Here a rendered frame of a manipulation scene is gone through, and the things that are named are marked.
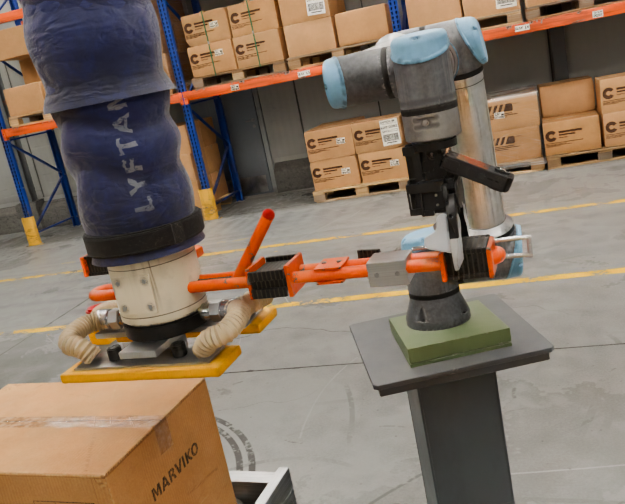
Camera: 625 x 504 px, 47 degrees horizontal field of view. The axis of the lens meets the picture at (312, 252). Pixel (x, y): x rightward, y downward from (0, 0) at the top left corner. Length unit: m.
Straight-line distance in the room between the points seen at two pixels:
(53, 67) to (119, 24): 0.13
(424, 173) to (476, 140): 0.72
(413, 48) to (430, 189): 0.22
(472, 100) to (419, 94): 0.73
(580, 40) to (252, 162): 4.54
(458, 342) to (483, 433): 0.34
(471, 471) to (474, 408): 0.20
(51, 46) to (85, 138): 0.16
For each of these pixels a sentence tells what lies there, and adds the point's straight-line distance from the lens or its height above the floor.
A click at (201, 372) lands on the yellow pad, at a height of 1.12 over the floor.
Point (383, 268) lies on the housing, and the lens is 1.22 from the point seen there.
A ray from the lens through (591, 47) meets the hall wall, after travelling 9.67.
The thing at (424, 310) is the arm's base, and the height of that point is 0.86.
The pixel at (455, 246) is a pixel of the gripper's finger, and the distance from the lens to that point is 1.17.
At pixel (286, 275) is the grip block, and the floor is 1.25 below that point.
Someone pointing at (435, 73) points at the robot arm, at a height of 1.54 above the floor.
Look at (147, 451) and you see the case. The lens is 1.54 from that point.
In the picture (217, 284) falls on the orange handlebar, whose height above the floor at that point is 1.24.
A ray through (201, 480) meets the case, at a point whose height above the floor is 0.75.
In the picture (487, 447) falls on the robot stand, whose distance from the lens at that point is 2.27.
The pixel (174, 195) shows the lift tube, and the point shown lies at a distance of 1.33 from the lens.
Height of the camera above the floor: 1.59
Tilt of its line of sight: 14 degrees down
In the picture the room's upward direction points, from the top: 12 degrees counter-clockwise
